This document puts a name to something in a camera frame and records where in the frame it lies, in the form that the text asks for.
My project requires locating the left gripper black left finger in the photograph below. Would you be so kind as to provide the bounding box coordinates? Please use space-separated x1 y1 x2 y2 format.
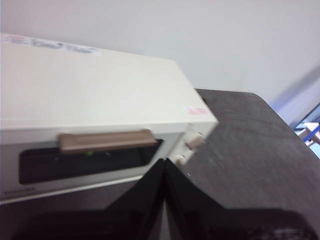
14 158 166 240

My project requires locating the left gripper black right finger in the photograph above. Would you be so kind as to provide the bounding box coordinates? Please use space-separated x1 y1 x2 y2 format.
164 158 316 240

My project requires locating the glass oven door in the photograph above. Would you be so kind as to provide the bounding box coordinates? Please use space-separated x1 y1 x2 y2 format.
0 123 193 205

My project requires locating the beige oven knob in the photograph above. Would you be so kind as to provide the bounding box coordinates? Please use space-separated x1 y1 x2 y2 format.
174 154 187 167
186 131 206 151

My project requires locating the white toaster oven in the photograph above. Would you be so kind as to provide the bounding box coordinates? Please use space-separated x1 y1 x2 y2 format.
0 32 220 206

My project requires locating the blue and white metal frame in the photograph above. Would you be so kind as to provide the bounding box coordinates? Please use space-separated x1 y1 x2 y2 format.
293 106 320 161

